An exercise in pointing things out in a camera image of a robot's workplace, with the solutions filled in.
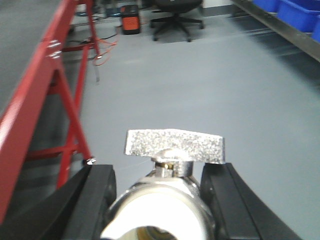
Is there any orange black power station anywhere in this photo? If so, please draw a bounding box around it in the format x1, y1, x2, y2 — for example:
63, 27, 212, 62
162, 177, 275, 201
120, 4, 141, 35

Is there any steel shelf rail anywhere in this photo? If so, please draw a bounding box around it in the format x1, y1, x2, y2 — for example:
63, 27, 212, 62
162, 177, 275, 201
231, 0, 320, 62

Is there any blue shelf bin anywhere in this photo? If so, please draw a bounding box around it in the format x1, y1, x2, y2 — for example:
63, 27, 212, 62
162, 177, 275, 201
277, 0, 320, 33
252, 0, 281, 13

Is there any black office chair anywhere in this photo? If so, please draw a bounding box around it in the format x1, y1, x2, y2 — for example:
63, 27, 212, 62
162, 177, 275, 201
149, 0, 205, 43

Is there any red conveyor frame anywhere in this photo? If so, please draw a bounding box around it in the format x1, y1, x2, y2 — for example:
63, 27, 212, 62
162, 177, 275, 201
0, 0, 99, 220

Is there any orange cable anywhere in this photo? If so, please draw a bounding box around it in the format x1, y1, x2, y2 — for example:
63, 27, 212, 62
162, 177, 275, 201
92, 24, 118, 67

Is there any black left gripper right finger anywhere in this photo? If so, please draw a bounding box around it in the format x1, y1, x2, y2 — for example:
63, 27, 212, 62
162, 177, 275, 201
200, 163, 300, 240

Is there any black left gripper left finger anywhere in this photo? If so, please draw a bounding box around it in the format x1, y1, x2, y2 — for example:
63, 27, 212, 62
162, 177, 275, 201
0, 164, 117, 240

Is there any silver valve with handle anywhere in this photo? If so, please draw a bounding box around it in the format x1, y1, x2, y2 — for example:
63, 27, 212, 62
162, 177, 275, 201
100, 128, 226, 240

